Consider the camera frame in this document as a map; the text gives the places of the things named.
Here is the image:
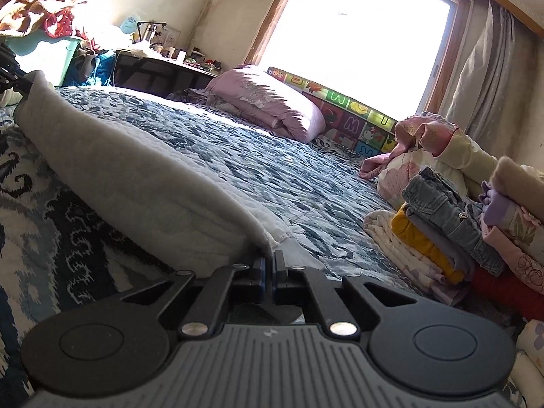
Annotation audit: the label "folded grey garment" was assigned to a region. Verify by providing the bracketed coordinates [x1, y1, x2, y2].
[404, 204, 476, 273]

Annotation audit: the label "beige curtain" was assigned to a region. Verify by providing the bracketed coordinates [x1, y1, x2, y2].
[442, 0, 521, 162]

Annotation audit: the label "dark desk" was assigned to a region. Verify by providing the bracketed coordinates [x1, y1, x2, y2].
[114, 48, 219, 99]

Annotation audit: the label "blue white patterned bed quilt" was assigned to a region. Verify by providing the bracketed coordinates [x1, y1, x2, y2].
[0, 85, 430, 408]

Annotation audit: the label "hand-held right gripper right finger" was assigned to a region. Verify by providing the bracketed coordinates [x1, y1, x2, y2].
[272, 251, 420, 338]

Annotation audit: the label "brown patterned blanket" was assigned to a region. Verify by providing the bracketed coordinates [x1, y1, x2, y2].
[0, 0, 82, 39]

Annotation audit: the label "folded white floral blanket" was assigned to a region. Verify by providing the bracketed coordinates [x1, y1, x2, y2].
[364, 210, 468, 307]

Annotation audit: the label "colourful alphabet play mat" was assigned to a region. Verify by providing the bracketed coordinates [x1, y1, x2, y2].
[267, 66, 399, 159]

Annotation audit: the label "pink pillow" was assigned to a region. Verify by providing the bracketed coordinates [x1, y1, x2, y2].
[204, 64, 326, 143]

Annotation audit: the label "folded blue jeans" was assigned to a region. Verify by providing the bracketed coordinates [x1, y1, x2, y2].
[402, 166, 507, 278]

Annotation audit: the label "teal storage box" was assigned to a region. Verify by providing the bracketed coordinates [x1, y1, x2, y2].
[3, 30, 82, 88]

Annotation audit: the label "cream padded cushion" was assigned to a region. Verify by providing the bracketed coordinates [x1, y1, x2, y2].
[506, 320, 544, 408]

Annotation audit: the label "beige fleece cloth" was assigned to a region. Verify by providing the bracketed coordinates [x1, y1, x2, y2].
[490, 155, 544, 222]

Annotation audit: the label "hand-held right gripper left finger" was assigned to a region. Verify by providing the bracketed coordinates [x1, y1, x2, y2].
[121, 257, 267, 339]

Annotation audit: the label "pink rose print cloth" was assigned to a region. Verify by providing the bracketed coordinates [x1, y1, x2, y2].
[480, 203, 544, 292]

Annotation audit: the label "folded purple garment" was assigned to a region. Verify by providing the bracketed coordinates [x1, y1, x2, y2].
[479, 181, 524, 229]

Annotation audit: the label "wooden framed window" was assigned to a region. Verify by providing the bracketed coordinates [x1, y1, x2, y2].
[244, 0, 474, 117]

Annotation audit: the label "folded red garment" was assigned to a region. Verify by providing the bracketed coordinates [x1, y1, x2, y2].
[469, 265, 544, 323]

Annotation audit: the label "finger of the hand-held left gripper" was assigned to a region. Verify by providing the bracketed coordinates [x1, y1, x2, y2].
[0, 42, 33, 95]

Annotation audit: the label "grey cloth garment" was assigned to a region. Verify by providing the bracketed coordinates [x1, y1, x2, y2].
[13, 70, 326, 273]

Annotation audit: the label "folded yellow garment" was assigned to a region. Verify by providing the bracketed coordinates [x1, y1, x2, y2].
[391, 204, 467, 286]

